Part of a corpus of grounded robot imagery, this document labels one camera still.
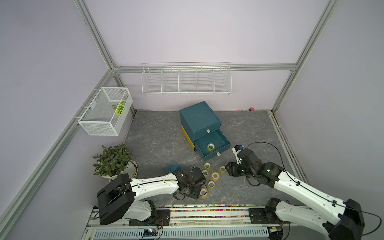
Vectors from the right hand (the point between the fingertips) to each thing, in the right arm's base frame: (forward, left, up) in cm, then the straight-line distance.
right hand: (228, 165), depth 79 cm
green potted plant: (-2, +56, +11) cm, 58 cm away
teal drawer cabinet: (+20, +15, +9) cm, 27 cm away
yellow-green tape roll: (+13, +8, -3) cm, 16 cm away
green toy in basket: (+26, +59, +18) cm, 67 cm away
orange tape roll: (-1, +6, -11) cm, 13 cm away
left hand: (-11, +19, -10) cm, 24 cm away
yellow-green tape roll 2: (+5, +11, -11) cm, 16 cm away
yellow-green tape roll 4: (-6, +9, -11) cm, 15 cm away
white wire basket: (+23, +68, +15) cm, 73 cm away
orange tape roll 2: (-9, +13, -13) cm, 21 cm away
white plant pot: (+3, +56, -10) cm, 57 cm away
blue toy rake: (+3, +32, -11) cm, 33 cm away
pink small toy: (+56, -29, -13) cm, 64 cm away
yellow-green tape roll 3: (+1, +13, -11) cm, 17 cm away
